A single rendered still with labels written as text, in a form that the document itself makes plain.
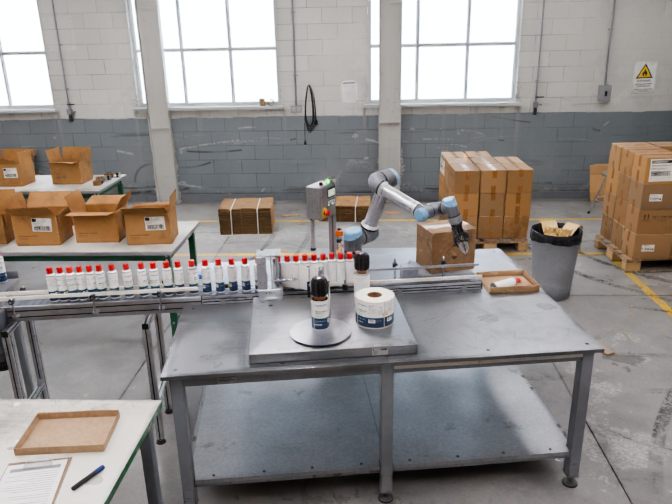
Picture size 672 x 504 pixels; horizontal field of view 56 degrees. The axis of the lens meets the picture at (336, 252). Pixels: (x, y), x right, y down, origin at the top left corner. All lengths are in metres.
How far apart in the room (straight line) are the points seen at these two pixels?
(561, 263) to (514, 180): 1.46
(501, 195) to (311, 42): 3.48
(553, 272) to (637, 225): 1.20
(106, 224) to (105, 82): 4.61
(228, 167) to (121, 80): 1.86
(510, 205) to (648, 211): 1.33
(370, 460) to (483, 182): 4.09
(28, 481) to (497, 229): 5.46
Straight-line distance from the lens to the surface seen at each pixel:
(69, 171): 7.44
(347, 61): 8.82
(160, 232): 4.98
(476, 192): 6.85
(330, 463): 3.37
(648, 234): 6.74
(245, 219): 7.64
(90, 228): 5.22
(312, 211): 3.57
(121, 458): 2.61
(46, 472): 2.64
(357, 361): 3.00
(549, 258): 5.74
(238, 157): 9.15
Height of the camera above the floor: 2.29
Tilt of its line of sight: 19 degrees down
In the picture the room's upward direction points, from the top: 1 degrees counter-clockwise
